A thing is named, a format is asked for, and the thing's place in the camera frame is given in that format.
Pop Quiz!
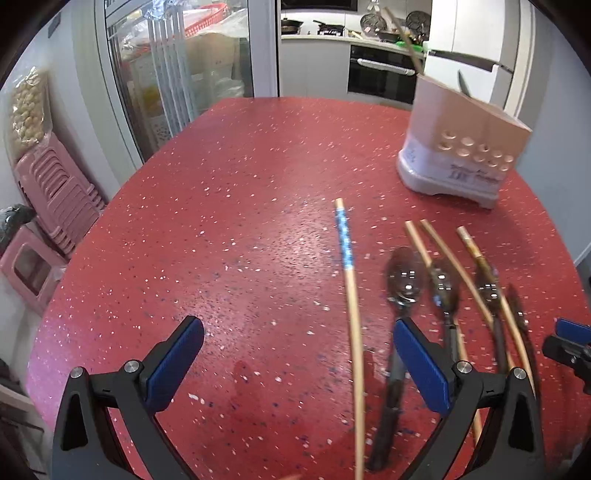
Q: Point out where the large metal spoon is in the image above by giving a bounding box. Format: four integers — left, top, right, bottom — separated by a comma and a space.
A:
367, 246, 428, 472

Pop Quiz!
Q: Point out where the cardboard box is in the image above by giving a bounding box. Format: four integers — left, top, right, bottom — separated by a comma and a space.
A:
185, 31, 242, 75

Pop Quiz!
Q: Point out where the clear bag of nuts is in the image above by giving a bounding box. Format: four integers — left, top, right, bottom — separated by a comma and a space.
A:
6, 66, 52, 158

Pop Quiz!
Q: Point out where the white kitchen counter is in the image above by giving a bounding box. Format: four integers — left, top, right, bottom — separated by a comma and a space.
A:
280, 31, 432, 48

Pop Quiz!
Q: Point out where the pink plastic stool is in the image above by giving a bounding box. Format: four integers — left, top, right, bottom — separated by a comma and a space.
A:
0, 225, 71, 315

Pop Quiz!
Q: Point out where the white utensil holder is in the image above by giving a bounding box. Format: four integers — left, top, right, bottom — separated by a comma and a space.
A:
396, 74, 533, 209

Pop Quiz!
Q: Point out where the built-in black oven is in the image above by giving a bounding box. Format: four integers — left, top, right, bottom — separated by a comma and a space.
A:
346, 44, 419, 105

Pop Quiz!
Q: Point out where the red plastic basket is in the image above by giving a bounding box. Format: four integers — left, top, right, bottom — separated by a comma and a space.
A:
184, 4, 232, 38

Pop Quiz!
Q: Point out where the gold patterned bamboo chopstick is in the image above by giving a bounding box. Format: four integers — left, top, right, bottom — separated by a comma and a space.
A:
456, 225, 537, 397

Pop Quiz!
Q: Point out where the plain bamboo chopstick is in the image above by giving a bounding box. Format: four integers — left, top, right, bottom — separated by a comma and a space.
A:
404, 220, 485, 448
419, 220, 515, 370

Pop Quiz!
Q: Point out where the stack of pink stools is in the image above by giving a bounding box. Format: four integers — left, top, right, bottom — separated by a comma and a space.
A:
14, 133, 108, 259

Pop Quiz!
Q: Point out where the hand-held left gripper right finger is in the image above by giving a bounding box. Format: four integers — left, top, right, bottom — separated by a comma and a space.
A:
392, 318, 546, 480

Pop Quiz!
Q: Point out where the gas stove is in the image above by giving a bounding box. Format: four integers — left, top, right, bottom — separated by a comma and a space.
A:
313, 18, 346, 38

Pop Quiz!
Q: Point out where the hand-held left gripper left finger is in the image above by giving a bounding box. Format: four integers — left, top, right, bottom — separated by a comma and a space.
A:
52, 316, 205, 480

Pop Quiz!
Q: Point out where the blue patterned bamboo chopstick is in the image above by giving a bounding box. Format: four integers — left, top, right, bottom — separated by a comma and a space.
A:
334, 198, 367, 480

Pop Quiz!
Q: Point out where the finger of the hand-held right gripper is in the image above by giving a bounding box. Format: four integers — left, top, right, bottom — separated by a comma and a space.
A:
555, 318, 591, 344
542, 336, 591, 395

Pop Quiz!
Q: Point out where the dark plastic bag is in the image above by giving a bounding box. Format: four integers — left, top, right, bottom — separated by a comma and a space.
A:
0, 204, 37, 252

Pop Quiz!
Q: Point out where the dark metal utensil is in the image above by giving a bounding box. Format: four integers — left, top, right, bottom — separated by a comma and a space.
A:
505, 282, 539, 370

